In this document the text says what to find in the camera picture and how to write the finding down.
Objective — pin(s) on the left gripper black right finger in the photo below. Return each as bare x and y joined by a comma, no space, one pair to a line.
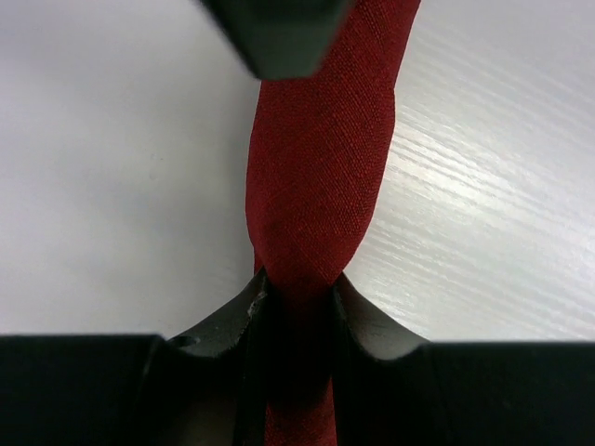
394,387

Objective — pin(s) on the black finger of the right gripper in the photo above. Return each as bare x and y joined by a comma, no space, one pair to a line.
279,39

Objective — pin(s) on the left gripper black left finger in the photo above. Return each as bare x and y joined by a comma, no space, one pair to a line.
205,386

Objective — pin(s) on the dark red cloth napkin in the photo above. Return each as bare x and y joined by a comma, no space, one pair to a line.
317,155

